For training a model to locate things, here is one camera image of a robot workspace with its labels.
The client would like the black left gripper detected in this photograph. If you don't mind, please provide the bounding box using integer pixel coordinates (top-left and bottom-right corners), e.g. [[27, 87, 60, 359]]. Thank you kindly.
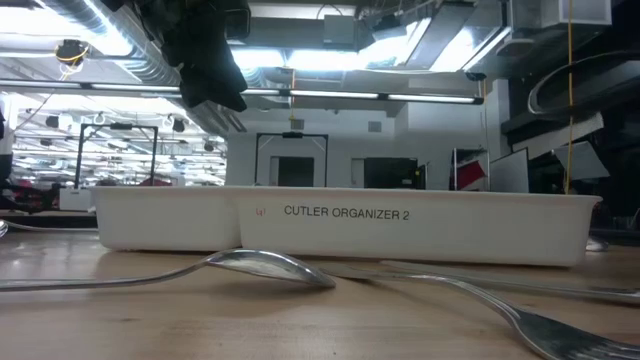
[[112, 0, 252, 113]]

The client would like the silver spoon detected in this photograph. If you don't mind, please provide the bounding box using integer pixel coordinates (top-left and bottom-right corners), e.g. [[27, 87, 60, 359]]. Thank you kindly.
[[0, 248, 338, 294]]

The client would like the white cutlery organizer tray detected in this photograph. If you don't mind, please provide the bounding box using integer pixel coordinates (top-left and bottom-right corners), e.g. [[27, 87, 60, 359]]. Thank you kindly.
[[91, 185, 604, 268]]

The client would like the silver fork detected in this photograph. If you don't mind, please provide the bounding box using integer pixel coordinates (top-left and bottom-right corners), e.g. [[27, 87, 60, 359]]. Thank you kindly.
[[319, 263, 640, 360]]

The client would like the silver table knife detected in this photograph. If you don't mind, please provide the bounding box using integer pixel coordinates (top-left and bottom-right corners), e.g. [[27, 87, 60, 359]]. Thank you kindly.
[[379, 258, 640, 305]]

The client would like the long ceiling light bar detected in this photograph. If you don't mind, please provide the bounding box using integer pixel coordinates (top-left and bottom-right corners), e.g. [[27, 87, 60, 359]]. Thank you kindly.
[[0, 78, 485, 106]]

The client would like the grey ceiling box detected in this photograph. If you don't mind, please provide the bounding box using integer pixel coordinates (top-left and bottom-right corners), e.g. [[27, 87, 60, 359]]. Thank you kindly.
[[322, 14, 358, 50]]

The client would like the white box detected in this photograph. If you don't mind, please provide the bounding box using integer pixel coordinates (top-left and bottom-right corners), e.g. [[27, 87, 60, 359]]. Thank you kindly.
[[58, 186, 95, 212]]

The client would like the black monitor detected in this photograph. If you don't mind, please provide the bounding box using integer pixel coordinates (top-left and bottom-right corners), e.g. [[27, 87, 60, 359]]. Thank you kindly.
[[363, 156, 427, 191]]

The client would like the dark red equipment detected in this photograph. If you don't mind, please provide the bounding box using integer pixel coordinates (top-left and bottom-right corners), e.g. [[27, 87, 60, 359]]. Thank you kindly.
[[0, 178, 57, 214]]

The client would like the red and white panel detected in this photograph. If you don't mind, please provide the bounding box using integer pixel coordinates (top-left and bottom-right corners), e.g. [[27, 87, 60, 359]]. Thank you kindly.
[[451, 147, 490, 192]]

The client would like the grey tilted panel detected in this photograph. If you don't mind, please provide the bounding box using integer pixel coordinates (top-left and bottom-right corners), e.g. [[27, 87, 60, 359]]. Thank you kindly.
[[551, 140, 612, 182]]

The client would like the silver ventilation duct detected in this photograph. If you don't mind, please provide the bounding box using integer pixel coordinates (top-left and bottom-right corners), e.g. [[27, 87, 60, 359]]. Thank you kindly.
[[37, 0, 246, 134]]

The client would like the black rig frame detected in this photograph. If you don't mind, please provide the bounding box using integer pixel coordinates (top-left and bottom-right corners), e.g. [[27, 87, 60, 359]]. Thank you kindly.
[[254, 131, 330, 189], [73, 121, 160, 190]]

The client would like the black cable reel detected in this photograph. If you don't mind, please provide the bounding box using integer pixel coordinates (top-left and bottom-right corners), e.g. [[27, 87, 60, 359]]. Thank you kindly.
[[53, 38, 92, 67]]

